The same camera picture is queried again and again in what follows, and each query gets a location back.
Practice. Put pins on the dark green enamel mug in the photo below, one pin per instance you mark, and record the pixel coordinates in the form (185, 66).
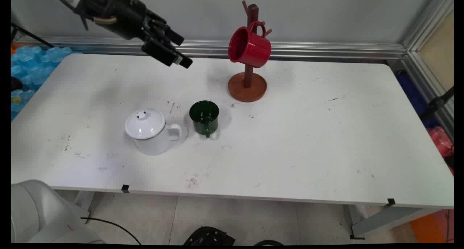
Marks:
(206, 124)

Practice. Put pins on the red plastic bag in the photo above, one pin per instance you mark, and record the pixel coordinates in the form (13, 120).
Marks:
(440, 142)

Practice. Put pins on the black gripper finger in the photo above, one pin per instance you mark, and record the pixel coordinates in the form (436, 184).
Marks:
(161, 51)
(168, 30)

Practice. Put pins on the blue plastic object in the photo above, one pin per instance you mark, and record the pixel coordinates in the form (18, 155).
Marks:
(413, 95)

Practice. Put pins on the white enamel mug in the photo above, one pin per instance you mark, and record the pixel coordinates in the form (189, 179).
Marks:
(156, 145)

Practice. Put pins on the brown wooden mug tree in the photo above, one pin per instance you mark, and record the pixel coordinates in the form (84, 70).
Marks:
(247, 89)

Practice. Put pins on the black tape piece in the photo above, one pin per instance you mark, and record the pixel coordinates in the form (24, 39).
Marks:
(390, 202)
(125, 189)

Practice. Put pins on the grey table leg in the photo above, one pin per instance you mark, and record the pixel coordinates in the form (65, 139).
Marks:
(384, 220)
(85, 203)

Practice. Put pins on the white enamel lid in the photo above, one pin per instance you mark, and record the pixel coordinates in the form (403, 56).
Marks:
(145, 125)

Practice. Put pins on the long aluminium frame rail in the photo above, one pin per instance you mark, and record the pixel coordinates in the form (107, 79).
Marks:
(308, 49)

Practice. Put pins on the aluminium corner frame profile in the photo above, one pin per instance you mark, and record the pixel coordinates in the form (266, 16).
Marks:
(424, 42)

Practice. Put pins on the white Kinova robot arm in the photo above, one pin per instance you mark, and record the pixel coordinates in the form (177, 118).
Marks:
(40, 212)

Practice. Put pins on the black thin rod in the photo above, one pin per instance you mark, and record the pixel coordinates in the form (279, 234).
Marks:
(32, 36)

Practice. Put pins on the red enamel mug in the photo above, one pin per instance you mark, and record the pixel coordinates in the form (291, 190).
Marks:
(255, 48)

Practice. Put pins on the orange box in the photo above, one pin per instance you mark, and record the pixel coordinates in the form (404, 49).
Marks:
(429, 227)

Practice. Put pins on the black device on floor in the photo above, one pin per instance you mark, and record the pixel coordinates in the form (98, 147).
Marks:
(208, 236)

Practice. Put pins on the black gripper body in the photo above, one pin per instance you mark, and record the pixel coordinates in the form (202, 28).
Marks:
(119, 15)

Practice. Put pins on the blue bubble wrap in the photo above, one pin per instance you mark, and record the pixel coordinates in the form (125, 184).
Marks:
(32, 67)

